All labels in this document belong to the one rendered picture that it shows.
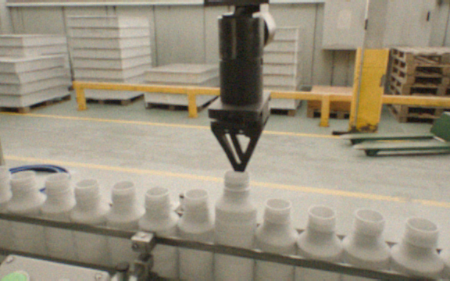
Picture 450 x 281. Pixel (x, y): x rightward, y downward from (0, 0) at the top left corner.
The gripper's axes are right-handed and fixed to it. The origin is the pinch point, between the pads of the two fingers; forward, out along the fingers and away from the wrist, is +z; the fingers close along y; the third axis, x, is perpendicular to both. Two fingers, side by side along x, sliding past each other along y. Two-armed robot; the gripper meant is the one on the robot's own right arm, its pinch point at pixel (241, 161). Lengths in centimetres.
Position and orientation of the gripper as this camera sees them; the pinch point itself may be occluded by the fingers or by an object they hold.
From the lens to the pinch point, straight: 52.2
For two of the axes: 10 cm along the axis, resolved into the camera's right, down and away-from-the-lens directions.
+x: -9.7, -0.7, 2.4
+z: 0.2, 9.3, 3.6
